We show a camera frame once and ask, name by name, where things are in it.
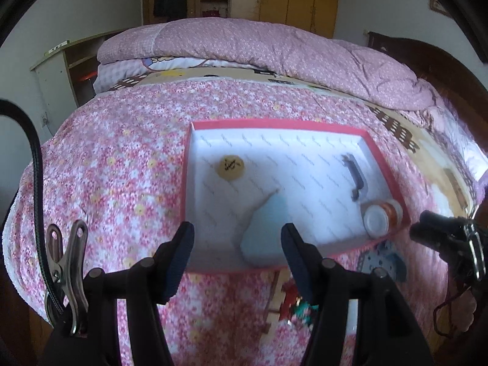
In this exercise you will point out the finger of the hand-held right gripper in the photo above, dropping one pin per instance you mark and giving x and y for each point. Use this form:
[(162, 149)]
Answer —
[(430, 234), (442, 219)]

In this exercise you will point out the pale blue plastic item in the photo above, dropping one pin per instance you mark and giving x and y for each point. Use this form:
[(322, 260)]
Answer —
[(267, 232)]

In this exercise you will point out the cartoon printed blanket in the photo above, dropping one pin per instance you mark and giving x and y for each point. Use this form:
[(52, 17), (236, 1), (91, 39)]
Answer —
[(430, 137)]

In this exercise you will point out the red cardboard box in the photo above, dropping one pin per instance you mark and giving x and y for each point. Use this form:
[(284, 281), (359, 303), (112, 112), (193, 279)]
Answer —
[(289, 167)]

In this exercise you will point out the orange bottle with white cap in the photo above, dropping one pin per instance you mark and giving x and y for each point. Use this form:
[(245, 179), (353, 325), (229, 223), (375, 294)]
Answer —
[(381, 217)]

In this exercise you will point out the metal spring clip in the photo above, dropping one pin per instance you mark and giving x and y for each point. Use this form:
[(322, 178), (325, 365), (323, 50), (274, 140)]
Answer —
[(72, 270), (474, 247)]

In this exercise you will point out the wooden bedside cabinet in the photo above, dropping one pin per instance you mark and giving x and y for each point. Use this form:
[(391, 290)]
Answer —
[(53, 84)]

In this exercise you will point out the pink floral bed sheet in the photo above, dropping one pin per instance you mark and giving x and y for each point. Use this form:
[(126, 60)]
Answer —
[(125, 160)]

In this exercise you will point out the yellow round cap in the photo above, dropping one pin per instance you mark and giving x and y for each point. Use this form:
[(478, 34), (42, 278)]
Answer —
[(229, 167)]

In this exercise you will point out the framed wall picture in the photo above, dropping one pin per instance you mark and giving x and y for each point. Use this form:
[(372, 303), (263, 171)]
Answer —
[(440, 5)]

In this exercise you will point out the grey dotted item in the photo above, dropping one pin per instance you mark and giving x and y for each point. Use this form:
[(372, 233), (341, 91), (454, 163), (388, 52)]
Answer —
[(381, 263)]

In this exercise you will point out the pink quilt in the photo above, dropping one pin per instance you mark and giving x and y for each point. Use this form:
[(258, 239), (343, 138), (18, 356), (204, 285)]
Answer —
[(267, 42)]

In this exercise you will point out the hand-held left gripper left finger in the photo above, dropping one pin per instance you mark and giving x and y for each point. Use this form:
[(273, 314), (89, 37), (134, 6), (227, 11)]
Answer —
[(179, 259)]

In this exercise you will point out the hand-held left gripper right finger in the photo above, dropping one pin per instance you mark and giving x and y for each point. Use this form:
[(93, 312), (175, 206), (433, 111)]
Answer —
[(301, 270)]

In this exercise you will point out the dark wooden headboard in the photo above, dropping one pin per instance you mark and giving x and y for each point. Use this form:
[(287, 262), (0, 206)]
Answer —
[(450, 61)]

